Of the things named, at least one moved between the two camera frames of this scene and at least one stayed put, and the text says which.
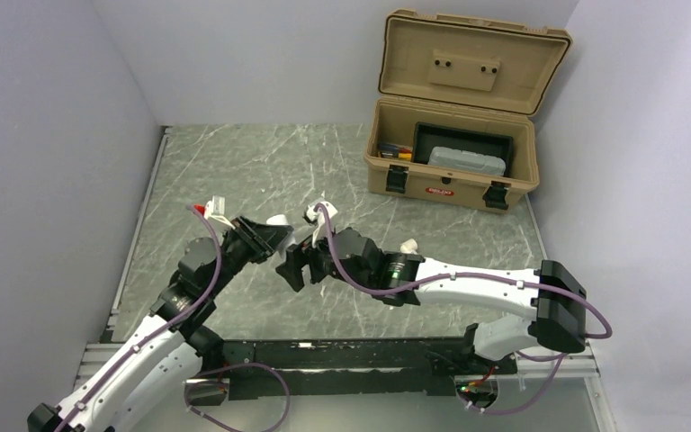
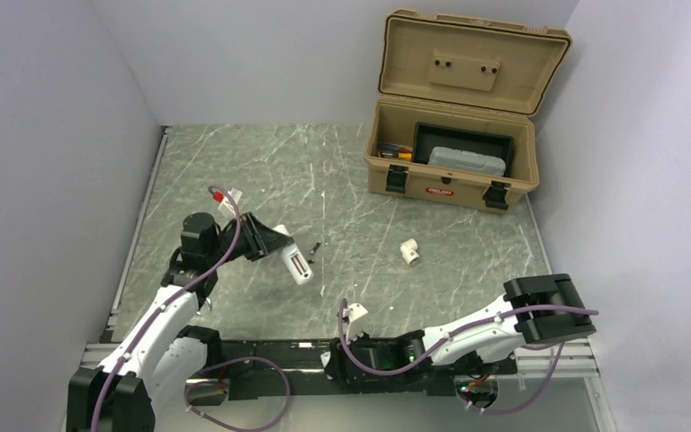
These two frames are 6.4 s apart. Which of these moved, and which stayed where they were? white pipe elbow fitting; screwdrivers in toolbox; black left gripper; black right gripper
Moved: black right gripper
Stayed: white pipe elbow fitting; screwdrivers in toolbox; black left gripper
